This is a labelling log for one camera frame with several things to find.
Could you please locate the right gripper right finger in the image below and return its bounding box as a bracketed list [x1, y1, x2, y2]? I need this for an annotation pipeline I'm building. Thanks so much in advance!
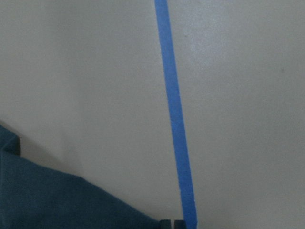
[174, 219, 185, 229]

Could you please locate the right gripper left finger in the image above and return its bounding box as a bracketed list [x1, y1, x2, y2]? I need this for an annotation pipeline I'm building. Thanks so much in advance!
[160, 219, 171, 229]

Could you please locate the black printed t-shirt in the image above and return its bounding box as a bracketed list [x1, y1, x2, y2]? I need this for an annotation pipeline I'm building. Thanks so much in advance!
[0, 127, 160, 229]

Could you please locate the brown paper table cover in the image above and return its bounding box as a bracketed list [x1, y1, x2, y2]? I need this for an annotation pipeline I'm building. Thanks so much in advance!
[0, 0, 305, 229]

